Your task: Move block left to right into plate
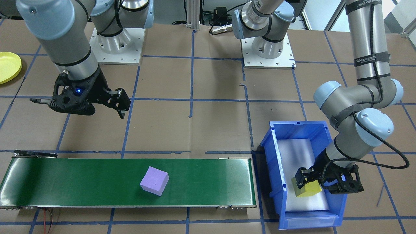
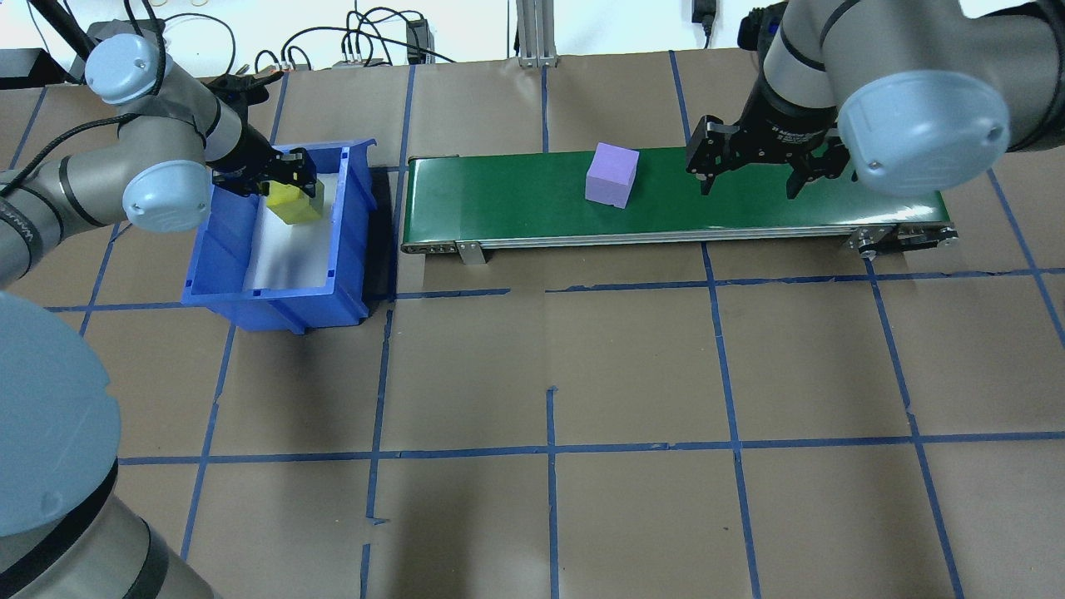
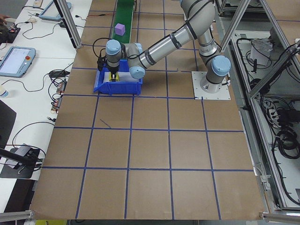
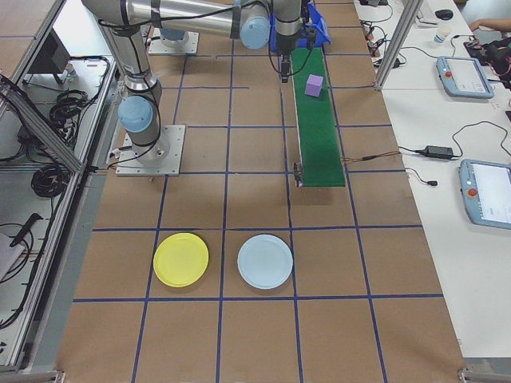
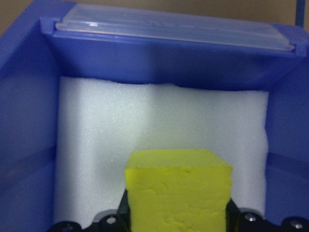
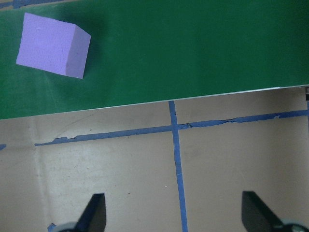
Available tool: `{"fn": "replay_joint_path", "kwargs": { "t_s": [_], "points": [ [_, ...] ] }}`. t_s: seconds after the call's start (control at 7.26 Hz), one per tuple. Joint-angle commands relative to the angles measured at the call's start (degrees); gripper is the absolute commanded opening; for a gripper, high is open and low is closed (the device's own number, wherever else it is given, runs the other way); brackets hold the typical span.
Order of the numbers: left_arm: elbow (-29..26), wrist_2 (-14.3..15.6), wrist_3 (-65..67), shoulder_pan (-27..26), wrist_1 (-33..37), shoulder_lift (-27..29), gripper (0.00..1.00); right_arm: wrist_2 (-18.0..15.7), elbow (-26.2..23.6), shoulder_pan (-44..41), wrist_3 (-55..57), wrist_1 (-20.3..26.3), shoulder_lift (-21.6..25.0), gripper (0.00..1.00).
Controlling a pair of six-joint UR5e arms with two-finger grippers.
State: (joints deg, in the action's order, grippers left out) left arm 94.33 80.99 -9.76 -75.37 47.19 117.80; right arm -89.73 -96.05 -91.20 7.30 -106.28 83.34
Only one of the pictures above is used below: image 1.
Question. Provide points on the yellow foam block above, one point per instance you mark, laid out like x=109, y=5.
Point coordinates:
x=308, y=191

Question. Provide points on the purple foam block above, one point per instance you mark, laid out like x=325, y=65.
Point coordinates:
x=154, y=181

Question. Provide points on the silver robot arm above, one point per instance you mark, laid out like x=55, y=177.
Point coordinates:
x=364, y=32
x=61, y=42

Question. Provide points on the yellow plate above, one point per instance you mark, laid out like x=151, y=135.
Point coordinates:
x=9, y=66

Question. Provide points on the blue plastic storage bin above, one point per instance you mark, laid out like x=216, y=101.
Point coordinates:
x=334, y=208

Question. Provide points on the green conveyor belt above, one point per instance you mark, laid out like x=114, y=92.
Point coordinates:
x=81, y=182

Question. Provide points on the black power adapter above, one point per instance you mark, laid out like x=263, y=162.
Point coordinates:
x=221, y=13

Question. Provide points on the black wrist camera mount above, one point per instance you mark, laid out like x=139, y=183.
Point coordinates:
x=349, y=183
x=70, y=100

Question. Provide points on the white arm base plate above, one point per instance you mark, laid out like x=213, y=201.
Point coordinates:
x=130, y=55
x=282, y=60

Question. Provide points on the aluminium profile post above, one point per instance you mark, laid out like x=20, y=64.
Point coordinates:
x=194, y=14

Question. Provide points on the metal V-shaped frame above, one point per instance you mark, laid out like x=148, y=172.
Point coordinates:
x=403, y=26

